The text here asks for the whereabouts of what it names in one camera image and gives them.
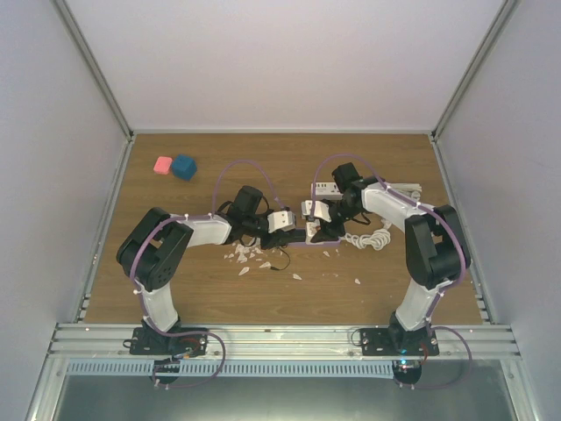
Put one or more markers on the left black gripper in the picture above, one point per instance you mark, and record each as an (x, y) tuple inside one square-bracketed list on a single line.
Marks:
[(273, 240)]

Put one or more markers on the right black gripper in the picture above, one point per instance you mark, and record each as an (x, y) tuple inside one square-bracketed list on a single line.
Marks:
[(329, 232)]

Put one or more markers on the blue cube plug adapter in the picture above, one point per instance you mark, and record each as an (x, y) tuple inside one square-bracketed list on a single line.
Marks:
[(183, 167)]

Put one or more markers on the pink cube plug adapter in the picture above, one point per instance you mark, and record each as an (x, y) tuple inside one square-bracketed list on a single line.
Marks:
[(162, 165)]

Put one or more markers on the white cartoon cube adapter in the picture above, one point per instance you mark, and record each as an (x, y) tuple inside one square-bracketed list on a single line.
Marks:
[(312, 229)]

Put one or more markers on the purple power strip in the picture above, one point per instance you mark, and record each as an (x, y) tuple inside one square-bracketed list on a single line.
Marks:
[(325, 244)]

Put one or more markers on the black plug adapter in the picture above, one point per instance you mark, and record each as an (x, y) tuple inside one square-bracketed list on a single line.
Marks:
[(296, 236)]

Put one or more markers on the white USB power strip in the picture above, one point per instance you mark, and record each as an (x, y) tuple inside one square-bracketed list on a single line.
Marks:
[(325, 190)]

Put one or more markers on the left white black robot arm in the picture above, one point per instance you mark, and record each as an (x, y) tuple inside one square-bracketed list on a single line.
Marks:
[(153, 251)]

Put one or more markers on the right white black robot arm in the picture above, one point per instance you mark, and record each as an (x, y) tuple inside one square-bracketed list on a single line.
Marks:
[(436, 253)]

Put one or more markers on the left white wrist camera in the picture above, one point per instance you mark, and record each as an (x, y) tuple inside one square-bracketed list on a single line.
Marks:
[(283, 220)]

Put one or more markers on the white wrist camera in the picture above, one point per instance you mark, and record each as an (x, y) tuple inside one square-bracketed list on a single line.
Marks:
[(283, 220), (316, 210)]

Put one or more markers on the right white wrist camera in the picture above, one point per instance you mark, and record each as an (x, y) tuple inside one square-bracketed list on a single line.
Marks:
[(316, 210)]

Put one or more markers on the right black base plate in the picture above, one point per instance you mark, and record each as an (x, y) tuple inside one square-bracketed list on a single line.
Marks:
[(377, 342)]

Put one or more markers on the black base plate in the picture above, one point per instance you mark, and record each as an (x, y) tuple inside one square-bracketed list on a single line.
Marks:
[(377, 342), (188, 341)]

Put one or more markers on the grey slotted cable duct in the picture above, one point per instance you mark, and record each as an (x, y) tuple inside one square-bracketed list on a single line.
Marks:
[(237, 368)]

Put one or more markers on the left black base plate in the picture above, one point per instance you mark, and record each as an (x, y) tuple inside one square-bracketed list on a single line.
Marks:
[(188, 341)]

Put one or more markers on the aluminium front rail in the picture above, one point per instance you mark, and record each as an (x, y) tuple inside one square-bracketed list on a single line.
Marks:
[(271, 342)]

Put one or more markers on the left aluminium corner post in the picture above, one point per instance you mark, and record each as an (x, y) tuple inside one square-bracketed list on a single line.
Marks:
[(74, 30)]

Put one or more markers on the aluminium corner post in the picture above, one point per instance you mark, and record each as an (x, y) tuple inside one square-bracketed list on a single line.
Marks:
[(492, 34), (74, 30)]

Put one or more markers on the right aluminium corner post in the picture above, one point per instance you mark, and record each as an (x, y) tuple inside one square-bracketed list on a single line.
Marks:
[(492, 34)]

